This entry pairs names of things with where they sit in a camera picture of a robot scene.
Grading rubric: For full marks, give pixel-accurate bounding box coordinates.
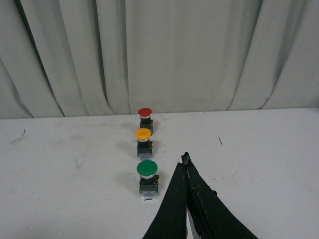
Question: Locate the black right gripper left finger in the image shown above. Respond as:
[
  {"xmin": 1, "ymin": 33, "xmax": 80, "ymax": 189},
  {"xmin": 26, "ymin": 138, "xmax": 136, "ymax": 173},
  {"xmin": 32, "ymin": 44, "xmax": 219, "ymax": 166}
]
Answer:
[{"xmin": 143, "ymin": 163, "xmax": 187, "ymax": 239}]

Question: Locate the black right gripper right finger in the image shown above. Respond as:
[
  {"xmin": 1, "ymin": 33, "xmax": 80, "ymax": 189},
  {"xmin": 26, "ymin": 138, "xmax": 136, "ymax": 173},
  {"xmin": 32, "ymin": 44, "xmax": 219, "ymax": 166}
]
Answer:
[{"xmin": 181, "ymin": 152, "xmax": 256, "ymax": 239}]

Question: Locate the yellow push button switch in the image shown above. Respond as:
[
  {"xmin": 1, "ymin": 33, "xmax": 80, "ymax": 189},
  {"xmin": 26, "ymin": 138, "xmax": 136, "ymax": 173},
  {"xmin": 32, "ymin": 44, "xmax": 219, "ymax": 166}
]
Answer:
[{"xmin": 135, "ymin": 128, "xmax": 153, "ymax": 160}]

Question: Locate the green push button switch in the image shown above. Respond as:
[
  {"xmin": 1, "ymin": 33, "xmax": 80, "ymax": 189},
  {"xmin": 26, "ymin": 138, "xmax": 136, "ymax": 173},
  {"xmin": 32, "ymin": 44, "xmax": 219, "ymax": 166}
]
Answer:
[{"xmin": 137, "ymin": 160, "xmax": 160, "ymax": 200}]

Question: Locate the red push button switch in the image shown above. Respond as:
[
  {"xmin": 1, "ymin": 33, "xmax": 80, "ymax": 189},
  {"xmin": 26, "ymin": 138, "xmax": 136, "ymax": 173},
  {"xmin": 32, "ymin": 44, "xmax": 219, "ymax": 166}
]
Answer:
[{"xmin": 138, "ymin": 108, "xmax": 153, "ymax": 133}]

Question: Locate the grey curtain backdrop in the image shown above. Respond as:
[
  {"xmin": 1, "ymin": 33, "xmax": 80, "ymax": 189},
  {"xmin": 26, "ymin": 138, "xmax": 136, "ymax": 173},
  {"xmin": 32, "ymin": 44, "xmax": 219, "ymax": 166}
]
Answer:
[{"xmin": 0, "ymin": 0, "xmax": 319, "ymax": 119}]

